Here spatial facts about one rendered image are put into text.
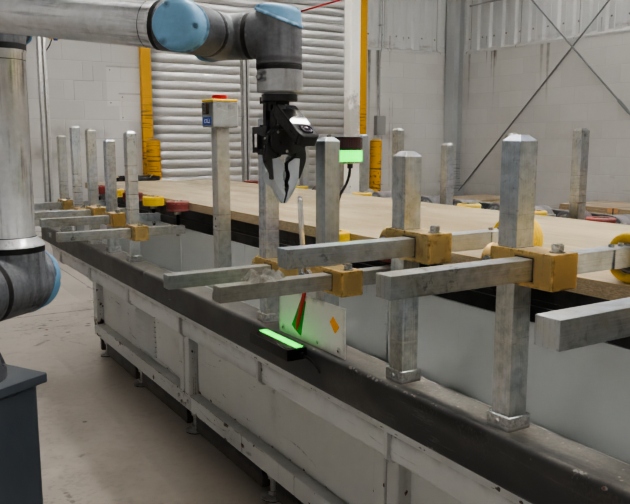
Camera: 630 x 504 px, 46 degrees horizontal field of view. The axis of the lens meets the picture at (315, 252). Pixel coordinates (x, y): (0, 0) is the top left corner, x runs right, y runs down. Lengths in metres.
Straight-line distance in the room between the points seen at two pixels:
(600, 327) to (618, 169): 9.17
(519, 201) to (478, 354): 0.48
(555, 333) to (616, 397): 0.58
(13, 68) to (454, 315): 1.10
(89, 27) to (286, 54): 0.37
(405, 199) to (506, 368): 0.33
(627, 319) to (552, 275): 0.26
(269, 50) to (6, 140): 0.67
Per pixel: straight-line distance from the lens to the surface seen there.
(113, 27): 1.46
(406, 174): 1.24
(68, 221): 2.77
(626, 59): 9.93
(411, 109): 11.45
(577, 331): 0.72
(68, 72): 9.22
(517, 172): 1.06
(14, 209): 1.81
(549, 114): 10.61
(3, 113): 1.80
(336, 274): 1.42
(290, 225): 1.99
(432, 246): 1.20
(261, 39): 1.45
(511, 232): 1.07
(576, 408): 1.34
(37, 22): 1.57
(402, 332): 1.28
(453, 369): 1.53
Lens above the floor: 1.12
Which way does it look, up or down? 9 degrees down
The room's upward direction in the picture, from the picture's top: straight up
